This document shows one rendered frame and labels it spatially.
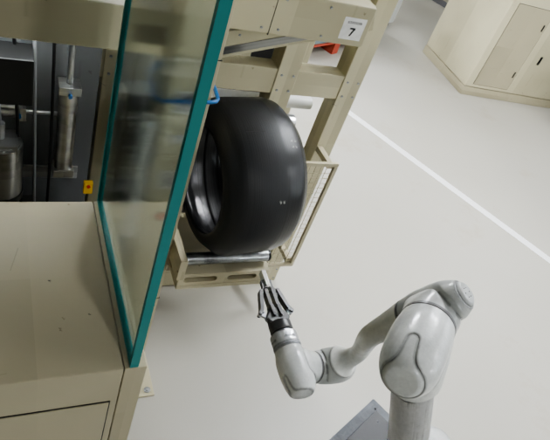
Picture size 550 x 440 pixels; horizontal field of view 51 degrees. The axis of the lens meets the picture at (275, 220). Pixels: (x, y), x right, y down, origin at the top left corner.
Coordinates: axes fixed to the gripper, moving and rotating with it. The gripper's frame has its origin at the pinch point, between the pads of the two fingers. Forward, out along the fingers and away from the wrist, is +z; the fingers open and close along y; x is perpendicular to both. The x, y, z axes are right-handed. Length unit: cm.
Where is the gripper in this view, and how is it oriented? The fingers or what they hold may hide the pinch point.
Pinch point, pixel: (264, 280)
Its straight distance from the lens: 195.9
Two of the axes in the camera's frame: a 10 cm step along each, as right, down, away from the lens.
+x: -3.4, 6.3, 7.0
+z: -2.9, -7.8, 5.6
